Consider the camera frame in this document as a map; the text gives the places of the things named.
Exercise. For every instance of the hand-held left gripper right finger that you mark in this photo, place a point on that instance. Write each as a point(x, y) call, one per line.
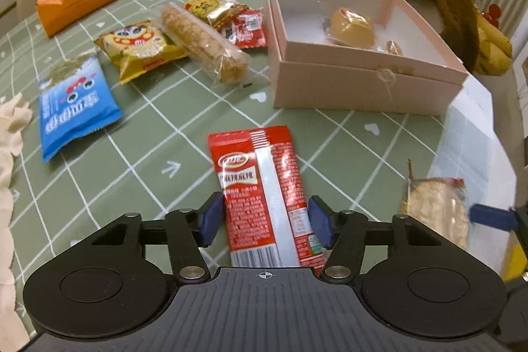
point(319, 222)

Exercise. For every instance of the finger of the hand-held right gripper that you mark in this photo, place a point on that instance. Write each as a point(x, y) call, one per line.
point(491, 216)

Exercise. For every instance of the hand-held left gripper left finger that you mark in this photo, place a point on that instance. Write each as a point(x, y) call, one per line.
point(212, 219)

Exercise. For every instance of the red snack packet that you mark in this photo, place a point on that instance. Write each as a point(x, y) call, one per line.
point(247, 179)

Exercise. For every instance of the clear wide cracker packet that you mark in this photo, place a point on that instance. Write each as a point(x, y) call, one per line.
point(437, 207)

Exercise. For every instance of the pink cardboard box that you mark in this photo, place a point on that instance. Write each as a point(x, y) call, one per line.
point(350, 88)

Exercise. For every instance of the long clear cracker packet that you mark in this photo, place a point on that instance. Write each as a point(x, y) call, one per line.
point(198, 38)

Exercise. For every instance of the green checked tablecloth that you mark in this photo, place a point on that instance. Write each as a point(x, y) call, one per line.
point(165, 121)

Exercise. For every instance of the wooden shelf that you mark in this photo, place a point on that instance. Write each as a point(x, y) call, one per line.
point(522, 88)

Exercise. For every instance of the yellow plush toy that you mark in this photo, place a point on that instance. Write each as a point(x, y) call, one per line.
point(493, 47)

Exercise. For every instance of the blue snack packet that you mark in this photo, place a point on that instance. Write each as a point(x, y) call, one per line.
point(78, 108)

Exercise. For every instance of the small wrapped candy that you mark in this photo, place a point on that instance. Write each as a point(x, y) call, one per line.
point(394, 47)

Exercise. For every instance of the yellow cartoon snack packet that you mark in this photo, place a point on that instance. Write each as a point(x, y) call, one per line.
point(132, 47)

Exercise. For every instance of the yellow wrapped pastry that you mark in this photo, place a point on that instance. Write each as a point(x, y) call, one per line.
point(350, 26)

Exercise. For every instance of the cream cloth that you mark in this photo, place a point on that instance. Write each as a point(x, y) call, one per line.
point(8, 211)

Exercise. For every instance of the small yellow red packet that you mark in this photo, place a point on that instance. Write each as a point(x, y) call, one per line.
point(206, 7)

